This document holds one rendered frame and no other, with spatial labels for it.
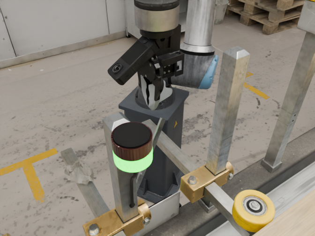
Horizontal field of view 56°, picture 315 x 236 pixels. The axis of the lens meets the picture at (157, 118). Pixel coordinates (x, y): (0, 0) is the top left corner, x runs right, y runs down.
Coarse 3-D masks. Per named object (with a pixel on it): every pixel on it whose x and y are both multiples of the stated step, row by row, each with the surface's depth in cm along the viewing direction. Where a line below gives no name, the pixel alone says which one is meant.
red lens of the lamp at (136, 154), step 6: (150, 132) 43; (150, 138) 42; (114, 144) 41; (150, 144) 42; (114, 150) 42; (120, 150) 41; (126, 150) 40; (132, 150) 40; (138, 150) 40; (144, 150) 41; (150, 150) 43; (120, 156) 41; (126, 156) 41; (132, 156) 41; (138, 156) 41; (144, 156) 42
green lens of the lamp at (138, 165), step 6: (114, 156) 43; (150, 156) 43; (114, 162) 44; (120, 162) 42; (126, 162) 42; (132, 162) 42; (138, 162) 42; (144, 162) 43; (150, 162) 44; (120, 168) 43; (126, 168) 43; (132, 168) 42; (138, 168) 43; (144, 168) 43
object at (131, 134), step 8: (120, 128) 43; (128, 128) 43; (136, 128) 43; (144, 128) 43; (120, 136) 42; (128, 136) 42; (136, 136) 42; (144, 136) 42; (120, 144) 41; (128, 144) 41; (136, 144) 41; (144, 144) 41; (136, 160) 42
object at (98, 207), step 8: (64, 152) 76; (72, 152) 76; (64, 160) 76; (72, 160) 74; (80, 184) 68; (88, 184) 68; (88, 192) 66; (96, 192) 66; (88, 200) 65; (96, 200) 65; (96, 208) 63; (104, 208) 63; (96, 216) 63; (120, 232) 59
